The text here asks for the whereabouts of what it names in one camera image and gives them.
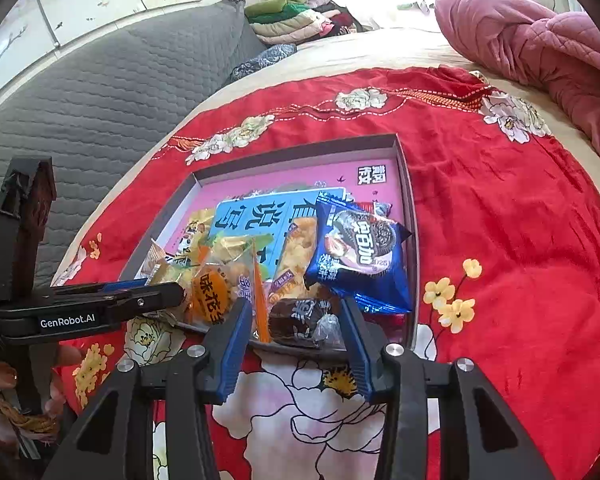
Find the red floral blanket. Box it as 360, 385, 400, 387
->
55, 65, 600, 480

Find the blue cookie packet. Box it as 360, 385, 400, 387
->
304, 199, 414, 314

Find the grey quilted headboard cover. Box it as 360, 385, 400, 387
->
0, 0, 269, 292

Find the clear packet of yellow snacks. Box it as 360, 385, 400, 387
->
142, 240, 199, 319

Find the beige bed sheet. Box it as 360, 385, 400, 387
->
60, 27, 600, 281

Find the dark patterned cloth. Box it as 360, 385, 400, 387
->
228, 43, 298, 83

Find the brown cake clear packet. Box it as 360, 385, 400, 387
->
266, 296, 345, 350

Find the yellow cartoon snack packet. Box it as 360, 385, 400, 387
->
179, 208, 217, 267

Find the pink box lid tray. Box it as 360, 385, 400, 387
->
135, 133, 421, 357

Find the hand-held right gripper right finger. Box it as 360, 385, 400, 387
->
339, 296, 556, 480

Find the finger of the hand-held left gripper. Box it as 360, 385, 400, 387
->
117, 282, 187, 319
55, 279, 149, 302

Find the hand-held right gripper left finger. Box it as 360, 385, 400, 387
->
42, 298, 254, 480

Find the pink book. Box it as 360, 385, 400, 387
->
164, 159, 407, 321

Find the pink quilt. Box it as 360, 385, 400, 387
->
434, 0, 600, 174

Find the red candy packet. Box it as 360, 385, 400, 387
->
352, 201, 410, 318

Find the orange clear snack packet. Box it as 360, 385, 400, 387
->
187, 237, 274, 344

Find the person's left hand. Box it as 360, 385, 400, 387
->
0, 344, 87, 418

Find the pile of folded clothes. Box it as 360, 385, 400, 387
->
245, 0, 364, 47

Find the golden snack bar packet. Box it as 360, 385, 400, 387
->
269, 215, 317, 302

